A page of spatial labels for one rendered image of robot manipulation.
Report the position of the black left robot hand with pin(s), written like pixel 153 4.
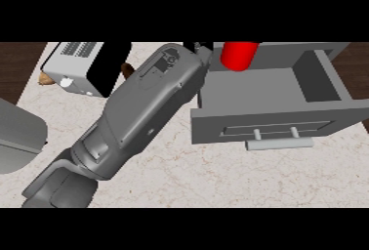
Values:
pixel 199 44

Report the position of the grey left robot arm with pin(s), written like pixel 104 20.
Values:
pixel 143 107

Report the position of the red can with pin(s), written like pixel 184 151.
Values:
pixel 237 55

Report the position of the grey open drawer box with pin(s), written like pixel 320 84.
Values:
pixel 249 88

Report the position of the brown lumpy object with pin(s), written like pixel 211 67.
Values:
pixel 127 70
pixel 45 79

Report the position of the grey cabinet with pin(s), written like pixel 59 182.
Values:
pixel 287 49

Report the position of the pale grey and black appliance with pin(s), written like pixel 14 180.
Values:
pixel 78 68

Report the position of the grey rounded appliance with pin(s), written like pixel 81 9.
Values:
pixel 19 140

